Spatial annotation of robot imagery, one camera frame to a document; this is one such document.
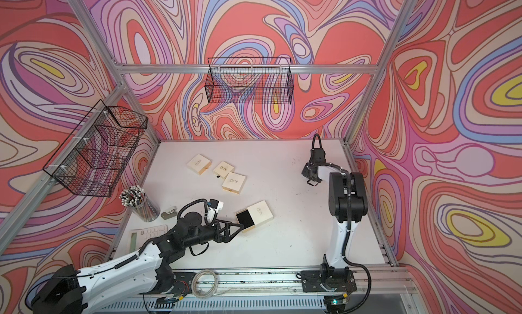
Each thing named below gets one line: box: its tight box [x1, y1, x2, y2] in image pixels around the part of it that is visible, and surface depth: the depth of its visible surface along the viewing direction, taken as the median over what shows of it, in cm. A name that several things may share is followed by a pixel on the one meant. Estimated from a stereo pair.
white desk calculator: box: [128, 224, 168, 253], surface depth 84 cm
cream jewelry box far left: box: [186, 153, 213, 176], surface depth 107 cm
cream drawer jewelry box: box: [235, 199, 274, 234], surface depth 90 cm
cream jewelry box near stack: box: [221, 171, 247, 196], surface depth 101 cm
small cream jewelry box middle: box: [213, 161, 234, 179], surface depth 106 cm
